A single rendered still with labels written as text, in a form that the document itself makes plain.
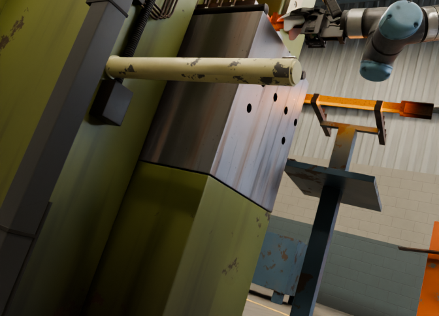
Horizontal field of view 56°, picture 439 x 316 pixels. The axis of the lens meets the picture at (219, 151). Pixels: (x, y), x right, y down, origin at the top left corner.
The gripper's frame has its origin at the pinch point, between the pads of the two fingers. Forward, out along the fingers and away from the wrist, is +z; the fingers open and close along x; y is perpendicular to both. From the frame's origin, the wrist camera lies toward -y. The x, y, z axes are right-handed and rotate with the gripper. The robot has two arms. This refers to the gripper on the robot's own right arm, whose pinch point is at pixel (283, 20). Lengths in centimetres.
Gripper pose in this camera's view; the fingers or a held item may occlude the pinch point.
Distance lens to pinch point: 129.0
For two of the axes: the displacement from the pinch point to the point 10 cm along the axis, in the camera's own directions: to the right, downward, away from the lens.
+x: 4.8, 3.6, 8.0
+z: -8.2, -1.3, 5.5
